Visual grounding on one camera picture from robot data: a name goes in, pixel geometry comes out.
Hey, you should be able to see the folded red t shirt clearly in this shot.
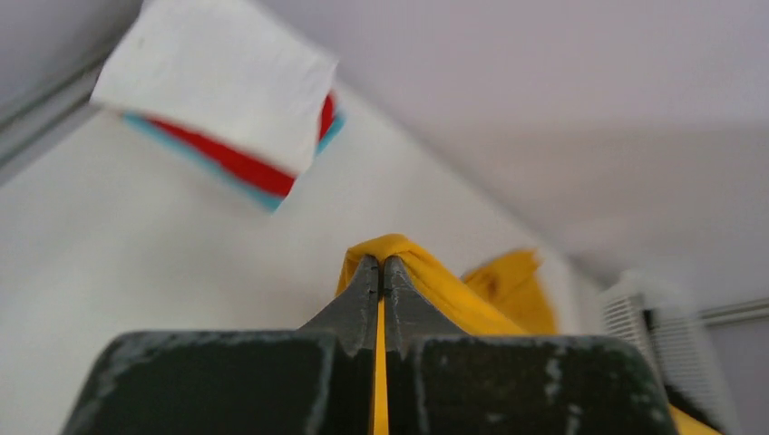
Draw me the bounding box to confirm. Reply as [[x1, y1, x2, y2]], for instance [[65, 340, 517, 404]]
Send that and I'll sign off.
[[143, 92, 337, 199]]

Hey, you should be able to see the white plastic basket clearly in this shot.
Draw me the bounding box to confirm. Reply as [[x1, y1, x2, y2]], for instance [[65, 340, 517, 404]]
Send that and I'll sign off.
[[598, 271, 743, 434]]

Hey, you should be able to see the yellow t shirt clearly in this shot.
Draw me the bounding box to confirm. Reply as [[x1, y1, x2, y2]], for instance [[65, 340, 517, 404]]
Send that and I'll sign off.
[[335, 232, 722, 435]]

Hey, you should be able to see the aluminium frame rail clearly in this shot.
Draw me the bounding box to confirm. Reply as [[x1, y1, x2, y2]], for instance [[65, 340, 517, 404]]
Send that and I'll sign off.
[[1, 59, 104, 184]]

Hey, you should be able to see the folded white t shirt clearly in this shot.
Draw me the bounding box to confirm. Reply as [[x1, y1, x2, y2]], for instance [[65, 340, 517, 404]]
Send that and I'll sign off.
[[91, 1, 338, 175]]

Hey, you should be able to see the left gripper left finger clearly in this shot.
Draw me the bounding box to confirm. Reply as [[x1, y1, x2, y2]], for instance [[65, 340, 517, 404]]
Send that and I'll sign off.
[[63, 256, 380, 434]]

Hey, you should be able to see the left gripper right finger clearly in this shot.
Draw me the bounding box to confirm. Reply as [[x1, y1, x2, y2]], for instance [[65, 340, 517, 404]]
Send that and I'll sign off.
[[383, 256, 677, 434]]

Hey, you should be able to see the folded light blue t shirt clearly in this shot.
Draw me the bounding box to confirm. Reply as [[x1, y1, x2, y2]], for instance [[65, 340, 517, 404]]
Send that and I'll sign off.
[[120, 111, 346, 214]]

